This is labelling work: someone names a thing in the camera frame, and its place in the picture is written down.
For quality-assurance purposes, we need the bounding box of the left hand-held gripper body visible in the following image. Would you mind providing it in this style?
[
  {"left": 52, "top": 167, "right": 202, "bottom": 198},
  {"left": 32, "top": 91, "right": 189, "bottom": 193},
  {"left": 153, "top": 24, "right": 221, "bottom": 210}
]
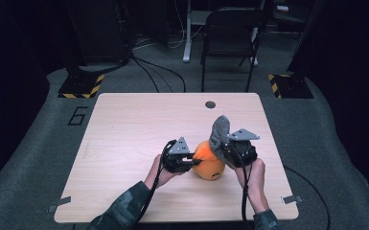
[{"left": 162, "top": 136, "right": 195, "bottom": 174}]

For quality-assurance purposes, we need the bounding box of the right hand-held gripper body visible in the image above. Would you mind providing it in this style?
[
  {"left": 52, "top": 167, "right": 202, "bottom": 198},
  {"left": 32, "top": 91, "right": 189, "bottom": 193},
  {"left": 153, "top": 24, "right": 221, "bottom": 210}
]
[{"left": 223, "top": 127, "right": 261, "bottom": 169}]

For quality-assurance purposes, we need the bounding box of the orange plush toy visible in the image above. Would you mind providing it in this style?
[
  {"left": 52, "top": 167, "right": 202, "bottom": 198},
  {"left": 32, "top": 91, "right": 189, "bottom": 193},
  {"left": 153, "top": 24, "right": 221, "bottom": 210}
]
[{"left": 192, "top": 140, "right": 226, "bottom": 182}]

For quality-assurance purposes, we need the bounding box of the grey terry cloth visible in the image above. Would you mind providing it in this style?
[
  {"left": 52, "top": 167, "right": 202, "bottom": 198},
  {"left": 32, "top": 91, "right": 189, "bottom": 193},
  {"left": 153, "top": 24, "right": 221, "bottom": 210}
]
[{"left": 208, "top": 114, "right": 233, "bottom": 168}]

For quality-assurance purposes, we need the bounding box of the person's left hand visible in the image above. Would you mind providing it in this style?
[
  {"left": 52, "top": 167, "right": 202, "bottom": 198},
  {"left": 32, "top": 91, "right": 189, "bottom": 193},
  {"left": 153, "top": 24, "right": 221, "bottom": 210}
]
[{"left": 144, "top": 154, "right": 185, "bottom": 190}]

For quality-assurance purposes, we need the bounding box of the person's right hand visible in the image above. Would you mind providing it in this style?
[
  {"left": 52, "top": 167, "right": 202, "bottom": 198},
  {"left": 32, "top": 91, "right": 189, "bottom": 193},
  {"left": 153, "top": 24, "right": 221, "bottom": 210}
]
[{"left": 235, "top": 158, "right": 269, "bottom": 215}]

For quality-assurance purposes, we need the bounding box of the grey tape strip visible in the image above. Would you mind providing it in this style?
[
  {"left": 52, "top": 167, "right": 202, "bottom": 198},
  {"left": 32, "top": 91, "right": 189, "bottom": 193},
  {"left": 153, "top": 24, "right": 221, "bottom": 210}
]
[
  {"left": 47, "top": 195, "right": 73, "bottom": 214},
  {"left": 281, "top": 195, "right": 304, "bottom": 205}
]

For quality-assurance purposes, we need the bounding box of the striped black stand base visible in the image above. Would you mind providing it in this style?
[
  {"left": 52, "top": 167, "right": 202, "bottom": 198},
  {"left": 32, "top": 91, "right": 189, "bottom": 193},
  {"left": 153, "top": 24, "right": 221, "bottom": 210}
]
[
  {"left": 58, "top": 73, "right": 105, "bottom": 100},
  {"left": 267, "top": 74, "right": 314, "bottom": 100}
]

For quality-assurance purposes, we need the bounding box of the white desk leg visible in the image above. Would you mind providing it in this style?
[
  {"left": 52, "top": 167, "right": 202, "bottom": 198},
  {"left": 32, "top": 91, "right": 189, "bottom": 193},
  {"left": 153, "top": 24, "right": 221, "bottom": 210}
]
[
  {"left": 182, "top": 0, "right": 194, "bottom": 63},
  {"left": 250, "top": 27, "right": 260, "bottom": 67}
]

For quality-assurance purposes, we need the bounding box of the black folding chair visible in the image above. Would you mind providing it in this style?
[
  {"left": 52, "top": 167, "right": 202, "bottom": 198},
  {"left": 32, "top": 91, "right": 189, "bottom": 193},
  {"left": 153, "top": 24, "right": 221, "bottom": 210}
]
[{"left": 200, "top": 7, "right": 266, "bottom": 94}]

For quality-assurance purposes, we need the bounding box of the dark cabinet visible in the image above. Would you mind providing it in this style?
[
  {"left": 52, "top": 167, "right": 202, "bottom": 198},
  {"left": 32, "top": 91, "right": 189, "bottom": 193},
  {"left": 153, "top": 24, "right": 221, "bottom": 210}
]
[{"left": 61, "top": 0, "right": 132, "bottom": 70}]

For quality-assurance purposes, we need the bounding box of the left hand-held gripper cable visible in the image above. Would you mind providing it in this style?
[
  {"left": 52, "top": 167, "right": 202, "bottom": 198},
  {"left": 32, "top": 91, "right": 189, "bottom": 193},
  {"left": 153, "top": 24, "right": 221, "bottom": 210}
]
[{"left": 133, "top": 139, "right": 177, "bottom": 230}]

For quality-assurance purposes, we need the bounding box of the hand-held gripper cable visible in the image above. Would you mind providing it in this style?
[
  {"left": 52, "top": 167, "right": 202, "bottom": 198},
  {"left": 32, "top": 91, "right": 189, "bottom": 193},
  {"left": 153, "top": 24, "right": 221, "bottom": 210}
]
[
  {"left": 232, "top": 149, "right": 332, "bottom": 230},
  {"left": 133, "top": 139, "right": 177, "bottom": 230}
]

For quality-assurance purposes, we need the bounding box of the right hand-held gripper cable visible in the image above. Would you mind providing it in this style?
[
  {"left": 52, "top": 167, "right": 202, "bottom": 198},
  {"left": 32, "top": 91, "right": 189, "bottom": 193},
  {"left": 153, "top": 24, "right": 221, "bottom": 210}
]
[{"left": 232, "top": 149, "right": 332, "bottom": 230}]

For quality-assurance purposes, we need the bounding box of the black floor cable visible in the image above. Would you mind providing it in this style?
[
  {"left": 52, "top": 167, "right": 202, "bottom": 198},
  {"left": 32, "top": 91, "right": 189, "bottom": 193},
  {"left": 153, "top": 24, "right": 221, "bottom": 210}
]
[
  {"left": 131, "top": 57, "right": 161, "bottom": 94},
  {"left": 130, "top": 55, "right": 187, "bottom": 94}
]

